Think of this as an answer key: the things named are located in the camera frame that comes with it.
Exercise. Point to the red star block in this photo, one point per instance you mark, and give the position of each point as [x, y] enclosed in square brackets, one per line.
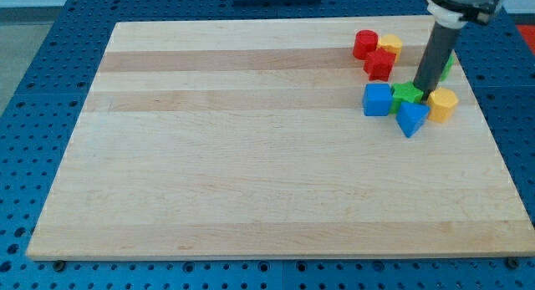
[378, 64]

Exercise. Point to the green circle block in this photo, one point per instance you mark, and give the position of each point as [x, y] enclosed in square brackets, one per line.
[447, 68]

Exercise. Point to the red cylinder block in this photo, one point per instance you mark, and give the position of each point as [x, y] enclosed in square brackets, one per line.
[365, 42]

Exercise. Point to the blue cube block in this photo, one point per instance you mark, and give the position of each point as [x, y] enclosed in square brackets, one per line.
[377, 99]

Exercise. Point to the green star block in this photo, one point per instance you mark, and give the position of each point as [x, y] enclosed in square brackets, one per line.
[404, 92]

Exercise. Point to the wooden board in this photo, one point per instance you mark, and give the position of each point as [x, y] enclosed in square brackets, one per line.
[246, 139]

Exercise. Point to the grey pusher rod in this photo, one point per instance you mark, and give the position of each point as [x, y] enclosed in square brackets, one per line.
[435, 57]

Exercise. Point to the yellow heart block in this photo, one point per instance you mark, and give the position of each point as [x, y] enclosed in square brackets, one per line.
[392, 44]

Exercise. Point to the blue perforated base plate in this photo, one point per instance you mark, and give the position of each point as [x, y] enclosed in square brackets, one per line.
[39, 119]

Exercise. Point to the blue triangle block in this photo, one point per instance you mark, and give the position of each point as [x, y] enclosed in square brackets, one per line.
[411, 117]

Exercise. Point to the yellow hexagon block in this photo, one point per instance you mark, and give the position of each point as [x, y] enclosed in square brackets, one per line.
[442, 103]

